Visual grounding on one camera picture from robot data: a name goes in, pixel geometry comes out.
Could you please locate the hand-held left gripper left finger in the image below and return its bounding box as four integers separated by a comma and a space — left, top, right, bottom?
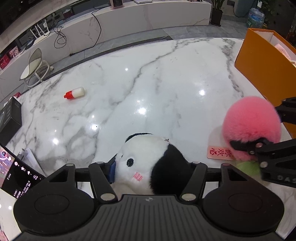
47, 161, 117, 202

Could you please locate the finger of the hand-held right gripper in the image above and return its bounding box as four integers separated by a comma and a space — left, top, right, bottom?
230, 137, 275, 156
274, 97, 296, 124

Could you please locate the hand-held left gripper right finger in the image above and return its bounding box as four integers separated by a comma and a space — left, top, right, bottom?
179, 161, 246, 202

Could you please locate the pink fluffy peach plush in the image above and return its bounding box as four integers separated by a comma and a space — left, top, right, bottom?
222, 95, 282, 177

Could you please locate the panda plush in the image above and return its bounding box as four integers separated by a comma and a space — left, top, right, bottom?
111, 133, 193, 195

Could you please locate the orange box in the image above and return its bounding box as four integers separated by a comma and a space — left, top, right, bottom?
234, 28, 296, 139

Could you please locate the pink charm tag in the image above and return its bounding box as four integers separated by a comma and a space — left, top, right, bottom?
207, 146, 233, 161

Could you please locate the black smartphone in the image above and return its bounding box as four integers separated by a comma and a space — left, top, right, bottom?
0, 146, 47, 200

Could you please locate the small white bottle red cap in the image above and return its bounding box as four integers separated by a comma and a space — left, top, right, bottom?
64, 87, 85, 100

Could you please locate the large water bottle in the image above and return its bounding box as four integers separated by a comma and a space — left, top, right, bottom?
245, 8, 264, 29

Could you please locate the black box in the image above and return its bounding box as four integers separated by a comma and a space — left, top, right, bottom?
0, 96, 23, 146

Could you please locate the potted green plant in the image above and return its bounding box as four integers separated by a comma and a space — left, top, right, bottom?
210, 0, 226, 26

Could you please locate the low swivel chair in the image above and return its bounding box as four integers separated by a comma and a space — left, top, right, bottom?
19, 48, 54, 90

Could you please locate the pink red gift box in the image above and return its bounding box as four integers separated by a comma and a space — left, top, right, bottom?
8, 46, 20, 59

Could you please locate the white router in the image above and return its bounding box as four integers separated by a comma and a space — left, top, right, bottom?
30, 20, 50, 44

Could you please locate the television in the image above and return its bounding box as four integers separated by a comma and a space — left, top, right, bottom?
0, 0, 79, 41

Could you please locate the black power cable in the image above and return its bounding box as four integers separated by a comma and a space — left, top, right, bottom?
54, 10, 102, 57

